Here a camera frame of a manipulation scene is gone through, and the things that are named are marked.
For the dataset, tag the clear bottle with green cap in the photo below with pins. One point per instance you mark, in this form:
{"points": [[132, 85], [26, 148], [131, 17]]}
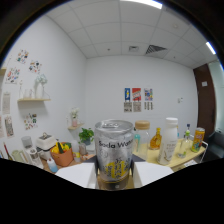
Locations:
{"points": [[184, 146]]}

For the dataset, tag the light blue plastic bottle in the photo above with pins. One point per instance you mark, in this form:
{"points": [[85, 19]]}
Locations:
{"points": [[52, 166]]}

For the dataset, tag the amber liquid bottle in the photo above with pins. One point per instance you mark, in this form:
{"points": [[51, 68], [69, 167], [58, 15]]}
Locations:
{"points": [[155, 140]]}

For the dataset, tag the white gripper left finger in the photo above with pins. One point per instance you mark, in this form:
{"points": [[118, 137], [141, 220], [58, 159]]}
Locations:
{"points": [[76, 173]]}

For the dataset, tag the red wall poster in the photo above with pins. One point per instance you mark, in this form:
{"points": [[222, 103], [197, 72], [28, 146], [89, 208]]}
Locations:
{"points": [[136, 94]]}

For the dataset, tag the white grey blender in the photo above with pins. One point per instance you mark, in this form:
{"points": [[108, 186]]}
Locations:
{"points": [[32, 155]]}

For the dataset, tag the white vase with flowers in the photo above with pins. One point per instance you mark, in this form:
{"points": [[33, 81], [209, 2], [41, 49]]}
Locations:
{"points": [[40, 87]]}

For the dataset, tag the grey wall poster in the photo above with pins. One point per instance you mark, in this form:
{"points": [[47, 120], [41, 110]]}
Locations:
{"points": [[128, 107], [137, 107]]}

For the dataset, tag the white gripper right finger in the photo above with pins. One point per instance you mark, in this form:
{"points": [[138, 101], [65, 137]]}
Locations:
{"points": [[151, 171]]}

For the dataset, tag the pink vase with flowers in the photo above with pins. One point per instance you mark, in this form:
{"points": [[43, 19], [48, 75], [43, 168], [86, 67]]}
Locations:
{"points": [[74, 118]]}

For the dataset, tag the white kitchen appliance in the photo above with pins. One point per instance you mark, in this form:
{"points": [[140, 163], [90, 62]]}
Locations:
{"points": [[46, 142]]}

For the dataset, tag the ceiling air vent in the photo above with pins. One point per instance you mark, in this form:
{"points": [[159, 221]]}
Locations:
{"points": [[156, 49]]}

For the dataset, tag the two-tier wooden shelf rack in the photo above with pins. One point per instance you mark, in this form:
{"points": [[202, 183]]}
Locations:
{"points": [[150, 155]]}

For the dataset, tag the tall white milk bottle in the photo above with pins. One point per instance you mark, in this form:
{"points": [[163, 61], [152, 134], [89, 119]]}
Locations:
{"points": [[168, 143]]}

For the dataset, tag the long wooden wall shelf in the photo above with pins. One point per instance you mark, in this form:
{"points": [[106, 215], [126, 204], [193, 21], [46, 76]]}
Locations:
{"points": [[33, 99]]}

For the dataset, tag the blue wall poster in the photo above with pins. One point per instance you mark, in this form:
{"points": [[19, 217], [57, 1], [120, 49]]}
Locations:
{"points": [[127, 94]]}

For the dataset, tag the silver black soda water can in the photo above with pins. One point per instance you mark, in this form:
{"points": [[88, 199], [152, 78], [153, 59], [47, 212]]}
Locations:
{"points": [[114, 153]]}

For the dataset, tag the white striped wall poster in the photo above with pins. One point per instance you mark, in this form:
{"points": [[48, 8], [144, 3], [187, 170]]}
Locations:
{"points": [[148, 106]]}

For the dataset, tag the black chair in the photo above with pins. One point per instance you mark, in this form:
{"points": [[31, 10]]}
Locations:
{"points": [[215, 146]]}

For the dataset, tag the green potted plant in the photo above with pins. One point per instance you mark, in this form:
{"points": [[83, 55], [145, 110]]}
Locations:
{"points": [[86, 135]]}

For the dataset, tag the glass jar with cork lid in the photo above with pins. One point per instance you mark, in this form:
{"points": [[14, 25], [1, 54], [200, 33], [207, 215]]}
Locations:
{"points": [[143, 133]]}

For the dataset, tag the yellow printed drink can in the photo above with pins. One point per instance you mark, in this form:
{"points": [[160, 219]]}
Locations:
{"points": [[198, 140]]}

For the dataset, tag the small wooden wall shelf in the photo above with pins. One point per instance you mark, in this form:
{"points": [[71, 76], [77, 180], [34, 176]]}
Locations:
{"points": [[76, 126]]}

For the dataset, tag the teal bottle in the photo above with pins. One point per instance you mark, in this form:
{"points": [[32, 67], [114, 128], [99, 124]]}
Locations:
{"points": [[137, 141]]}

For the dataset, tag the multicolour wall poster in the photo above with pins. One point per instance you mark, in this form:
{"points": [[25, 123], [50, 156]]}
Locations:
{"points": [[148, 94]]}

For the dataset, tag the brown door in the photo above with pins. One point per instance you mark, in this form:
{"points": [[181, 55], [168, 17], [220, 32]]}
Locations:
{"points": [[204, 100]]}

